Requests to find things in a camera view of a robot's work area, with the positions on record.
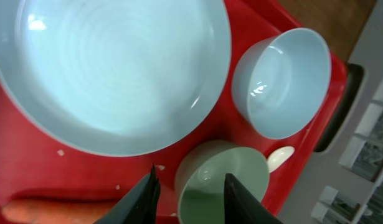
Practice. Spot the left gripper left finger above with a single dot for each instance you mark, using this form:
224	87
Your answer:
139	205

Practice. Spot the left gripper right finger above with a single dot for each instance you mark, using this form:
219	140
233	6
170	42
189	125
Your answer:
241	207

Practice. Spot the light green bowl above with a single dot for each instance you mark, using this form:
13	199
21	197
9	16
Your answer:
200	178

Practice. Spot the light blue bowl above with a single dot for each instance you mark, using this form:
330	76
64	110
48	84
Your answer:
280	83

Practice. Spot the grey dishwasher rack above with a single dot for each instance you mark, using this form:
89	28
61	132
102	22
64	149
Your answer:
342	182

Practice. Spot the white plastic spoon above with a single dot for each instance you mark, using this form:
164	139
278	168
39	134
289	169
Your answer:
278	157

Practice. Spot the orange carrot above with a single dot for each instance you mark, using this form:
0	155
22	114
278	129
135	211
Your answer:
37	211

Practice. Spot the red serving tray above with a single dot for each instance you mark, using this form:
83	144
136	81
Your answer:
33	165

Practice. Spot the light blue plate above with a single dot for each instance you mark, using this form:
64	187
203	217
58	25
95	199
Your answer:
114	78

